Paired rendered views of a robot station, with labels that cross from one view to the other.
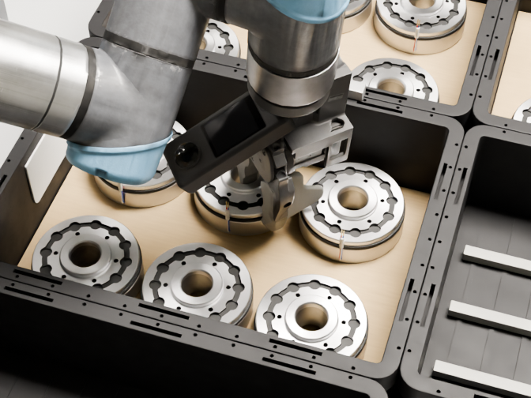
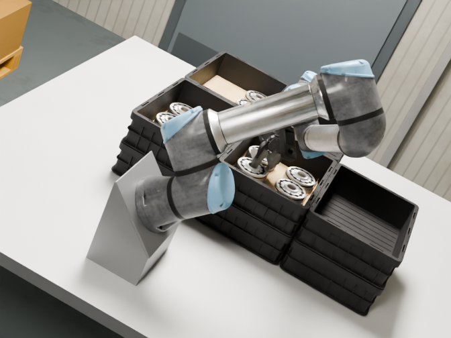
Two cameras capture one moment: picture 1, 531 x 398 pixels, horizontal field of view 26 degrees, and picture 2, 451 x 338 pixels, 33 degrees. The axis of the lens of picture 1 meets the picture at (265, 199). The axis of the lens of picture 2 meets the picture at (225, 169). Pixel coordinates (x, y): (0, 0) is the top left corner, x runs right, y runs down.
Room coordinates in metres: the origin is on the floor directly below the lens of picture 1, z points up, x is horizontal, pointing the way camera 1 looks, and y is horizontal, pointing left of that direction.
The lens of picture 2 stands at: (1.12, 2.14, 1.99)
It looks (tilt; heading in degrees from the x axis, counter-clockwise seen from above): 29 degrees down; 262
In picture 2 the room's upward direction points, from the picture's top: 25 degrees clockwise
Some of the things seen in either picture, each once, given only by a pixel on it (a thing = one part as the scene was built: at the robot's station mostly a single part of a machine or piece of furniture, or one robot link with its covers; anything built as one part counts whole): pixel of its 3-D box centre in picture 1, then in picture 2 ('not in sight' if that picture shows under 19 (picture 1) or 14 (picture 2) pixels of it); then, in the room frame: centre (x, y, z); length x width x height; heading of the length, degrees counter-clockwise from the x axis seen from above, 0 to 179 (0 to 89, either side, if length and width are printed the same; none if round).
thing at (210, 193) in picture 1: (245, 177); (252, 167); (0.73, 0.02, 0.86); 0.10 x 0.10 x 0.01
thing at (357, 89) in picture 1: (355, 90); not in sight; (0.78, -0.09, 0.94); 0.02 x 0.01 x 0.01; 72
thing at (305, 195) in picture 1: (295, 200); (269, 159); (0.68, -0.03, 0.88); 0.06 x 0.03 x 0.09; 116
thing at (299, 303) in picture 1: (311, 318); (301, 175); (0.56, -0.04, 0.86); 0.05 x 0.05 x 0.01
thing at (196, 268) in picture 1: (197, 284); (291, 188); (0.60, 0.06, 0.86); 0.05 x 0.05 x 0.01
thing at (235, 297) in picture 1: (197, 287); (290, 188); (0.60, 0.06, 0.86); 0.10 x 0.10 x 0.01
